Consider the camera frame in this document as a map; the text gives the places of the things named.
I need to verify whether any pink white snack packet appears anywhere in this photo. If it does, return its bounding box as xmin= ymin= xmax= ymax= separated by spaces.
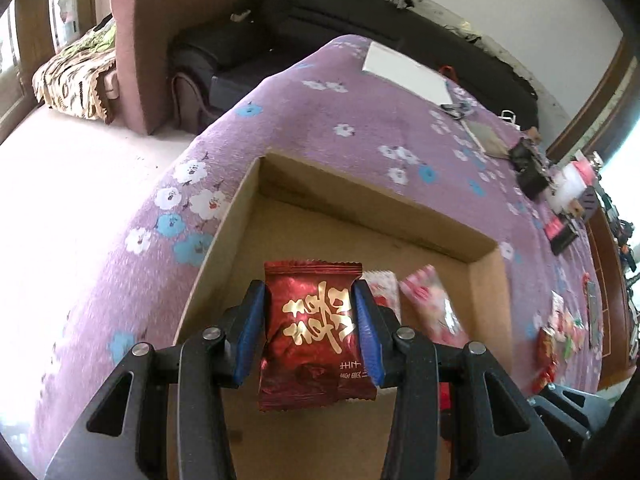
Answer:
xmin=399 ymin=264 xmax=470 ymax=348

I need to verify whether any dark red gold snack bag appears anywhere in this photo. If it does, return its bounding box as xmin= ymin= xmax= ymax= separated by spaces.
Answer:
xmin=258 ymin=260 xmax=376 ymax=412

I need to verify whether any white red snack packet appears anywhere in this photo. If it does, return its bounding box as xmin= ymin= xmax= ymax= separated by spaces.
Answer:
xmin=362 ymin=270 xmax=401 ymax=321

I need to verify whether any red snack pile packet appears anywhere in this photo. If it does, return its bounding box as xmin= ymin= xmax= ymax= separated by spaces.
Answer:
xmin=533 ymin=327 xmax=558 ymax=393

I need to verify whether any black smartphone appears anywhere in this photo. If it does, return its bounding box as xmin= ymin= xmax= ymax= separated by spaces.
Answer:
xmin=585 ymin=280 xmax=602 ymax=349

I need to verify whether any black cylinder holder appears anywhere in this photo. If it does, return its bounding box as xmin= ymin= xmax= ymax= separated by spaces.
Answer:
xmin=544 ymin=214 xmax=579 ymax=256
xmin=508 ymin=138 xmax=551 ymax=200

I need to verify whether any cardboard box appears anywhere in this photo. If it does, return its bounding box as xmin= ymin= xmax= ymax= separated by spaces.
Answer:
xmin=176 ymin=153 xmax=513 ymax=479

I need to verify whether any pink water bottle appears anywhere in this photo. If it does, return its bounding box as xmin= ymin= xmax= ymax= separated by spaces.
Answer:
xmin=572 ymin=152 xmax=602 ymax=186

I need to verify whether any brown notebook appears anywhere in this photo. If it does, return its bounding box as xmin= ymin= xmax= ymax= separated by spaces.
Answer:
xmin=464 ymin=120 xmax=509 ymax=159

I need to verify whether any patterned blanket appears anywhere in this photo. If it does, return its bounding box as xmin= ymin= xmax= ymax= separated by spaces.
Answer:
xmin=32 ymin=18 xmax=116 ymax=124

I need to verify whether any purple floral tablecloth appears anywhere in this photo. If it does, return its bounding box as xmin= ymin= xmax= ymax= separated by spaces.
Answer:
xmin=32 ymin=36 xmax=594 ymax=471

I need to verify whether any white paper sheet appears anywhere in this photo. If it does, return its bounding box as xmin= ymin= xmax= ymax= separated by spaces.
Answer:
xmin=362 ymin=42 xmax=454 ymax=105

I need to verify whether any maroon armchair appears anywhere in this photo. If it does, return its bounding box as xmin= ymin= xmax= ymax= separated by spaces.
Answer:
xmin=110 ymin=0 xmax=245 ymax=134

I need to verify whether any black sofa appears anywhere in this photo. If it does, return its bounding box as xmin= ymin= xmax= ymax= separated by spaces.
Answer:
xmin=168 ymin=0 xmax=539 ymax=128

